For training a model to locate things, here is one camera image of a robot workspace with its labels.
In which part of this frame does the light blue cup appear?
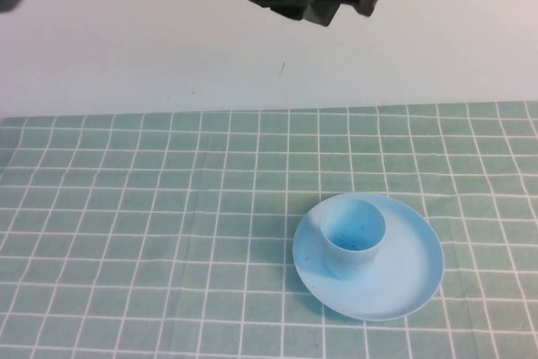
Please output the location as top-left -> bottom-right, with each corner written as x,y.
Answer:
319,198 -> 387,281

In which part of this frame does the light blue plate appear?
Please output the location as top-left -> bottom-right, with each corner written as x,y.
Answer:
293,193 -> 446,321

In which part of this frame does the green checked tablecloth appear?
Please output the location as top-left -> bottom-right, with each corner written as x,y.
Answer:
0,100 -> 538,359

